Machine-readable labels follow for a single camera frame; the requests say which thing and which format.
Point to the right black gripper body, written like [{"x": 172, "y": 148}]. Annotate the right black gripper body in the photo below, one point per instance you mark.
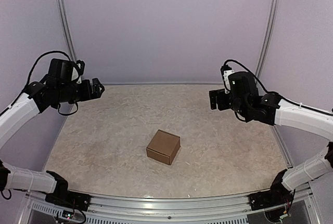
[{"x": 222, "y": 104}]

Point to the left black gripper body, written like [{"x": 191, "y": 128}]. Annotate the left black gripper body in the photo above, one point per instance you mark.
[{"x": 66, "y": 93}]

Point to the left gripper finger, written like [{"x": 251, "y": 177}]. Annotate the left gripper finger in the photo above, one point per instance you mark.
[
  {"x": 96, "y": 85},
  {"x": 97, "y": 91}
]

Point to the brown cardboard box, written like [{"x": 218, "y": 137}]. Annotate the brown cardboard box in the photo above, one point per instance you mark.
[{"x": 163, "y": 147}]

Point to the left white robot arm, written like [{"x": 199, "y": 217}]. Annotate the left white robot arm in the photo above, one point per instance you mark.
[{"x": 34, "y": 100}]

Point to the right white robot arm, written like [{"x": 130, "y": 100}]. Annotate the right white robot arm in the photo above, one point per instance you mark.
[{"x": 299, "y": 117}]

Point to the back aluminium floor rail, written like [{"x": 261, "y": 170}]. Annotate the back aluminium floor rail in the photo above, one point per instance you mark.
[{"x": 170, "y": 83}]

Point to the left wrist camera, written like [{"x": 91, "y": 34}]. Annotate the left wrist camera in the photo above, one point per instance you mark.
[{"x": 77, "y": 71}]

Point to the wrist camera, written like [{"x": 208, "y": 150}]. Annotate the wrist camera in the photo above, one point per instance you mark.
[
  {"x": 226, "y": 71},
  {"x": 77, "y": 71}
]

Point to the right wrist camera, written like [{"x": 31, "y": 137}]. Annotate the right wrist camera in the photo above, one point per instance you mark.
[{"x": 226, "y": 71}]

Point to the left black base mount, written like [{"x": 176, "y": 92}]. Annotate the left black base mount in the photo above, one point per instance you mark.
[{"x": 62, "y": 196}]

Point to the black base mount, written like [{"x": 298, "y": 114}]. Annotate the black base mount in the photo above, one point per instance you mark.
[
  {"x": 62, "y": 196},
  {"x": 277, "y": 194}
]

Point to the front aluminium frame rail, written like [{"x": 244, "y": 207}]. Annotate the front aluminium frame rail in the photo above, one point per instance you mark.
[{"x": 235, "y": 208}]

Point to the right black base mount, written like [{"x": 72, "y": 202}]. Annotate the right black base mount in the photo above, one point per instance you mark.
[{"x": 277, "y": 194}]

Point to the left aluminium corner post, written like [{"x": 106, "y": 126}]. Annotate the left aluminium corner post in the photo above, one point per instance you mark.
[{"x": 66, "y": 30}]

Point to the aluminium corner post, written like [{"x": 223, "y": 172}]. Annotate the aluminium corner post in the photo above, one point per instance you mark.
[
  {"x": 267, "y": 37},
  {"x": 66, "y": 30}
]

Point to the right aluminium corner post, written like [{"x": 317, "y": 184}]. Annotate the right aluminium corner post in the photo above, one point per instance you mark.
[{"x": 267, "y": 37}]

